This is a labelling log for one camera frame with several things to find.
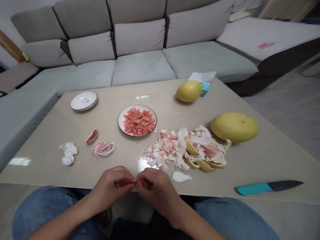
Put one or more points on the person's left hand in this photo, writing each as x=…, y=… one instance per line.
x=107, y=186

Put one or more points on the person's right hand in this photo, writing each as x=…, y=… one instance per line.
x=160, y=190

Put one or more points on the person's right fingers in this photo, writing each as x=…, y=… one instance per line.
x=145, y=182

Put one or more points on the person's left fingers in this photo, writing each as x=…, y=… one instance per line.
x=125, y=175

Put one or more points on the small red pomelo piece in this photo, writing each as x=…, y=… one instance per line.
x=123, y=182

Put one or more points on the pomelo segment with white skin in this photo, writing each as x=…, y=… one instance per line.
x=110, y=150
x=92, y=137
x=98, y=150

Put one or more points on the white pith scrap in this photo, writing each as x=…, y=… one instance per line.
x=180, y=176

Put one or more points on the white bowl with dark rim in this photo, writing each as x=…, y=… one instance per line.
x=122, y=127

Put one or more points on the pile of pomelo peel scraps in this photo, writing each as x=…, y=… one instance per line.
x=185, y=147

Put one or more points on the heap of peeled pomelo chunks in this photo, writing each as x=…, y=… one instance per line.
x=138, y=121

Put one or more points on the crumpled white tissue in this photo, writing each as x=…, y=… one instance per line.
x=68, y=153

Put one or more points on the person's legs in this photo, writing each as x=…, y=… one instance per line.
x=50, y=202

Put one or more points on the empty white bowl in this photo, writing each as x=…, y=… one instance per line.
x=83, y=100

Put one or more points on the small yellow pomelo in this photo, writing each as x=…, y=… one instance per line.
x=189, y=91

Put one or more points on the large yellow pomelo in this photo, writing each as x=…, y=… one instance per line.
x=234, y=127

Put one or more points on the teal tissue box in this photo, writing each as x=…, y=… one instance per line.
x=207, y=86

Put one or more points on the grey sectional sofa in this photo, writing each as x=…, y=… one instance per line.
x=140, y=45

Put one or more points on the pink flat item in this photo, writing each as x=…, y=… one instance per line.
x=265, y=45

